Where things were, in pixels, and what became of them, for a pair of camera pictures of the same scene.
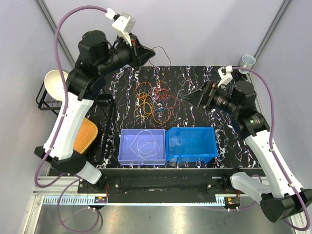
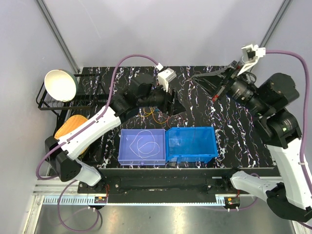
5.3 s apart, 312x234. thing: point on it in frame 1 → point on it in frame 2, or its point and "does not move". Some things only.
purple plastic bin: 142,146 does not move
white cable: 138,154 does not move
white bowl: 53,84 does not move
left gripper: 140,54 → 177,107
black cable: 165,53 → 193,142
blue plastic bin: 190,144 does not move
